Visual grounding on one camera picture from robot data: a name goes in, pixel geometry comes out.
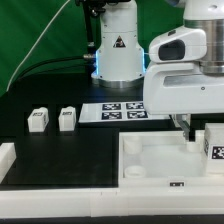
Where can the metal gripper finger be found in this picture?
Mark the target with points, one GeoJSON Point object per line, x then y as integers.
{"type": "Point", "coordinates": [182, 121]}

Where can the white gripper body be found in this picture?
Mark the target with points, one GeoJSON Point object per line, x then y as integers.
{"type": "Point", "coordinates": [174, 82]}

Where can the white square tabletop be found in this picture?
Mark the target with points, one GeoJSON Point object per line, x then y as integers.
{"type": "Point", "coordinates": [164, 159]}

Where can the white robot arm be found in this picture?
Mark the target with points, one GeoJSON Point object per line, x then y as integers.
{"type": "Point", "coordinates": [120, 60]}

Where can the white marker sheet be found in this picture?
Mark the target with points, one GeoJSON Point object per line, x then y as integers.
{"type": "Point", "coordinates": [116, 111]}

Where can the white front obstacle bar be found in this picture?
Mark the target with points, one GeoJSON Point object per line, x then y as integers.
{"type": "Point", "coordinates": [111, 202]}

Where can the white obstacle bar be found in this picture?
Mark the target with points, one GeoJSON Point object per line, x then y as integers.
{"type": "Point", "coordinates": [7, 158]}
{"type": "Point", "coordinates": [111, 202]}

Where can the black vertical pole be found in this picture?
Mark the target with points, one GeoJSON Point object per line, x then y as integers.
{"type": "Point", "coordinates": [90, 40]}

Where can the green backdrop curtain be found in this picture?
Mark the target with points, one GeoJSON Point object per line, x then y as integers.
{"type": "Point", "coordinates": [37, 30]}

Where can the white left obstacle bar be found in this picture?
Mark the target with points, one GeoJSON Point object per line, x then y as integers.
{"type": "Point", "coordinates": [7, 158]}

